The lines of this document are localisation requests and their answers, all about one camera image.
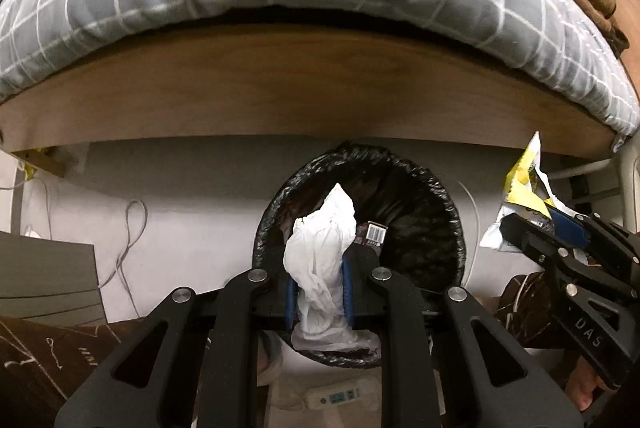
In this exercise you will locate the person's brown patterned pants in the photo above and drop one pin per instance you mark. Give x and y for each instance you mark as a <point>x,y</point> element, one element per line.
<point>30,358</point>

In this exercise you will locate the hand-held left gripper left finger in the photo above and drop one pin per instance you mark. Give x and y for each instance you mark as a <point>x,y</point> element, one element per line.
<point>240,308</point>

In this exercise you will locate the grey flat box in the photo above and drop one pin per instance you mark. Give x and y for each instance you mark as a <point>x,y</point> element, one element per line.
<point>45,273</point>

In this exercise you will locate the small barcode packet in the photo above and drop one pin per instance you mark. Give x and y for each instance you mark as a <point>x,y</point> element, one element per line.
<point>375,234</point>

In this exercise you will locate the trash bin with black bag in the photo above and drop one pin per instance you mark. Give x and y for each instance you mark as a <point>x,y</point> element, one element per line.
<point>415,218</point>

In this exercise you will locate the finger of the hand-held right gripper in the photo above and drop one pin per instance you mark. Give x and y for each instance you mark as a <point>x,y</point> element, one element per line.
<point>530,238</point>
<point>570,228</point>

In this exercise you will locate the yellow snack wrapper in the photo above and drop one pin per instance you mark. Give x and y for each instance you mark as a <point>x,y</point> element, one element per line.
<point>520,193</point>

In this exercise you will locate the white tissue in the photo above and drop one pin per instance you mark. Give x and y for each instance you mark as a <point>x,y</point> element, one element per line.
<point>320,248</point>

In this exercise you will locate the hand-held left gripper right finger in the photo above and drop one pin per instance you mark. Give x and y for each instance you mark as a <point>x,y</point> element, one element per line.
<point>400,308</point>

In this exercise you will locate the wooden bed frame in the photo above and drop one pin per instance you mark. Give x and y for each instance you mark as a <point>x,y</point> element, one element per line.
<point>300,83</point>

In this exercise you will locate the person's right hand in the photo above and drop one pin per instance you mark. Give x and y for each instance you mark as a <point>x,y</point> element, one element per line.
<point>582,388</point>

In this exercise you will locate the white power strip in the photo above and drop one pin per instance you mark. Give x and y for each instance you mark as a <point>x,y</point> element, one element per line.
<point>332,396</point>

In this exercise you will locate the white cabinet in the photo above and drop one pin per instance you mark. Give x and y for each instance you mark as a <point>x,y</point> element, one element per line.
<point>630,188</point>

